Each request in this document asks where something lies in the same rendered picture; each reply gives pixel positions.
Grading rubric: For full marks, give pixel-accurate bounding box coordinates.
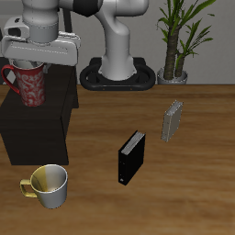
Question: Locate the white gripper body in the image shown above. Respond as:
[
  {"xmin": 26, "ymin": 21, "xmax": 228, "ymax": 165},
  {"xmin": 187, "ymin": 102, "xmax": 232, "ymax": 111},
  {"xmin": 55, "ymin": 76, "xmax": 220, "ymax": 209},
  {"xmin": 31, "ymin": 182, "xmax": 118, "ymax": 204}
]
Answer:
[{"xmin": 1, "ymin": 30, "xmax": 82, "ymax": 67}]

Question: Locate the red patterned mug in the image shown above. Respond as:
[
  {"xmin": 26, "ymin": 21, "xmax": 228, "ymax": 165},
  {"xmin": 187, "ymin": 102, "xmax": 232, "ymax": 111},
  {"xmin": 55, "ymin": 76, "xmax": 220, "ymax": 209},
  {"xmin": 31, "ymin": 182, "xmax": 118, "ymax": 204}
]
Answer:
[{"xmin": 1, "ymin": 59, "xmax": 47, "ymax": 107}]

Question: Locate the white and yellow mug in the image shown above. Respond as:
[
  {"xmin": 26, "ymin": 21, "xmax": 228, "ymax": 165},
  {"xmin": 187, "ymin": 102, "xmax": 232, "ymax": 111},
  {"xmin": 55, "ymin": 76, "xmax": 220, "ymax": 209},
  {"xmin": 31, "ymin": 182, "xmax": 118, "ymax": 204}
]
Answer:
[{"xmin": 19, "ymin": 163, "xmax": 69, "ymax": 210}]

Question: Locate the dark brown desk caddy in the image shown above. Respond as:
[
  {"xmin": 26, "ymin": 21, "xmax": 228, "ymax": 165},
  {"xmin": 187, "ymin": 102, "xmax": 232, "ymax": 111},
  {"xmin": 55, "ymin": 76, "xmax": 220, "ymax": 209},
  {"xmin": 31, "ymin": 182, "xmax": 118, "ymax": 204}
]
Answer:
[{"xmin": 0, "ymin": 7, "xmax": 80, "ymax": 166}]

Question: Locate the green pot plant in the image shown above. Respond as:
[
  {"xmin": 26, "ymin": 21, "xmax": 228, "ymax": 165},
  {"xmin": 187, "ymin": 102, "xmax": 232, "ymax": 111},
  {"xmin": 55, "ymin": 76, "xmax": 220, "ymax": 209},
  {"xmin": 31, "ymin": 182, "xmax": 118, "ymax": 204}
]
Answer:
[{"xmin": 156, "ymin": 0, "xmax": 217, "ymax": 86}]

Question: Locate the black book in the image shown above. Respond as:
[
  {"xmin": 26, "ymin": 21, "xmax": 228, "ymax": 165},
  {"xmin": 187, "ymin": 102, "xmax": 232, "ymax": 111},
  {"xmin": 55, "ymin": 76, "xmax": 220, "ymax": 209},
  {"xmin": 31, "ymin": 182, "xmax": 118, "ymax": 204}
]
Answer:
[{"xmin": 117, "ymin": 130, "xmax": 147, "ymax": 186}]

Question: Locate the grey book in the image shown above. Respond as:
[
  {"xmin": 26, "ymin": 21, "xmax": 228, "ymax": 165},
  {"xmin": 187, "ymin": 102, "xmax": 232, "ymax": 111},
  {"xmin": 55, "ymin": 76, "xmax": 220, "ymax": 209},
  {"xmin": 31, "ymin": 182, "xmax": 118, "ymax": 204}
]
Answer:
[{"xmin": 161, "ymin": 99, "xmax": 185, "ymax": 143}]

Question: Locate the flat black base plate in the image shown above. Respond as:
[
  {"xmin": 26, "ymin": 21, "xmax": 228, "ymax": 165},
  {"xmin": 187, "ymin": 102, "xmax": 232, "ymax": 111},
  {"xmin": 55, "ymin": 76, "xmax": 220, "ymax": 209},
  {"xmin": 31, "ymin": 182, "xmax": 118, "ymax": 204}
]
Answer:
[{"xmin": 79, "ymin": 57, "xmax": 157, "ymax": 92}]

